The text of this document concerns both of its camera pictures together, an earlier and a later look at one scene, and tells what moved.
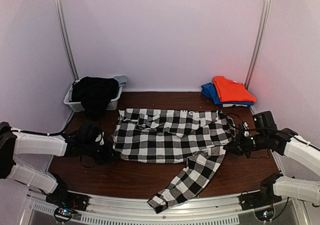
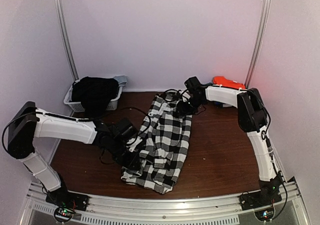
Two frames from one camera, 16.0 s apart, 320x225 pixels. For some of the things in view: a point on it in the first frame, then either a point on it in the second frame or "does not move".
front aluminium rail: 103,210 does not move
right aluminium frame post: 261,39 does not move
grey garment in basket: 122,80 does not move
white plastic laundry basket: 75,106 does not move
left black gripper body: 101,155 → 116,150
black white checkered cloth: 196,138 → 164,147
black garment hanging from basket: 94,94 does not move
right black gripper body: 247,146 → 190,108
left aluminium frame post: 57,2 does not move
